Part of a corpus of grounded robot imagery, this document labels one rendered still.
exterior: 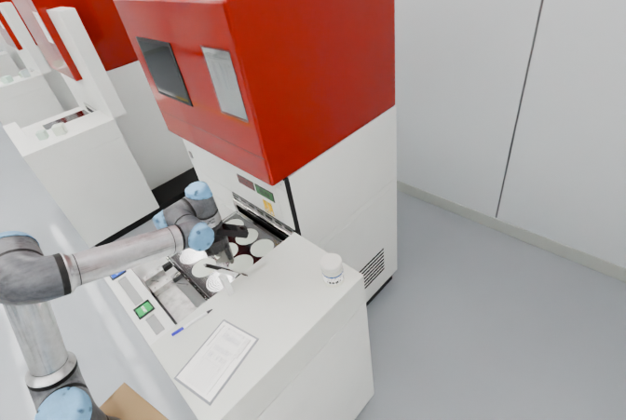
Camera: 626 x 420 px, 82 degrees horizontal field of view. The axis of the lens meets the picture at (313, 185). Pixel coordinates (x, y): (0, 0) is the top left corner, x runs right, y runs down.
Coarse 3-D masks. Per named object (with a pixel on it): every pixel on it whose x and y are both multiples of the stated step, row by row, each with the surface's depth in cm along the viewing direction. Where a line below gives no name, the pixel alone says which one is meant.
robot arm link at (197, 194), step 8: (192, 184) 113; (200, 184) 112; (192, 192) 110; (200, 192) 110; (208, 192) 112; (192, 200) 110; (200, 200) 111; (208, 200) 113; (200, 208) 112; (208, 208) 114; (216, 208) 117; (200, 216) 115; (208, 216) 115
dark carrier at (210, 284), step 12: (240, 216) 166; (252, 228) 158; (228, 240) 154; (276, 240) 150; (180, 252) 152; (192, 252) 151; (204, 252) 150; (240, 252) 147; (180, 264) 146; (192, 264) 145; (228, 264) 143; (192, 276) 141; (216, 276) 139; (228, 276) 138; (204, 288) 135; (216, 288) 134
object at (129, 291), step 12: (108, 276) 139; (120, 276) 138; (132, 276) 137; (120, 288) 133; (132, 288) 132; (144, 288) 131; (120, 300) 128; (132, 300) 128; (144, 300) 126; (132, 312) 123; (156, 312) 122; (144, 324) 118; (156, 324) 118; (168, 324) 117; (144, 336) 115; (156, 336) 114
